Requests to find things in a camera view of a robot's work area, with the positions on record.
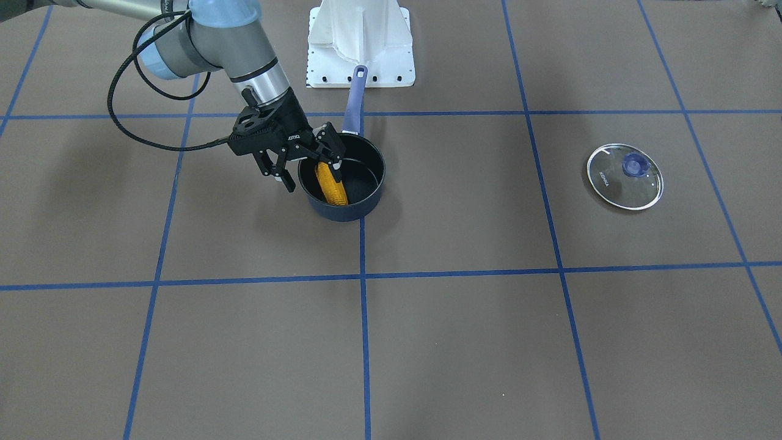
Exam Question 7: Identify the blue saucepan with handle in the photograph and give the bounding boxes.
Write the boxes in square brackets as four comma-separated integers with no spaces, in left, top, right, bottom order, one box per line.
[297,65,386,222]

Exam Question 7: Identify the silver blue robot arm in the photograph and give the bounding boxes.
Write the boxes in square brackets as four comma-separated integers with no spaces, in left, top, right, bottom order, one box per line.
[59,1,346,195]

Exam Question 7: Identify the glass pot lid blue knob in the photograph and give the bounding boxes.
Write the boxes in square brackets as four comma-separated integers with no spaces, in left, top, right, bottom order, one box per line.
[585,143,664,211]

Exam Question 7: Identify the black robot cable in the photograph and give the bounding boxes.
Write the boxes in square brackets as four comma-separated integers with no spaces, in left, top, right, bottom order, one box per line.
[107,11,236,152]

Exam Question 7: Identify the yellow corn cob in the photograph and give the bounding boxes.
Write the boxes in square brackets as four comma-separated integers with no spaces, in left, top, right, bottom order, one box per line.
[315,162,349,206]

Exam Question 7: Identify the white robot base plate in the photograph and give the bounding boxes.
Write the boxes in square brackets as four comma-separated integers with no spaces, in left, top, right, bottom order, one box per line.
[305,1,416,87]

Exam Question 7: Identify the brown paper table cover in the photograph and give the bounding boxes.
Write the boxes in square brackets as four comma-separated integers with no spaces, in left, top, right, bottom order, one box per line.
[2,1,780,439]

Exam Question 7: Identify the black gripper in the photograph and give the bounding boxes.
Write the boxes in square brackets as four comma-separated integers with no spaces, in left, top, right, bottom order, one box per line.
[227,89,346,193]

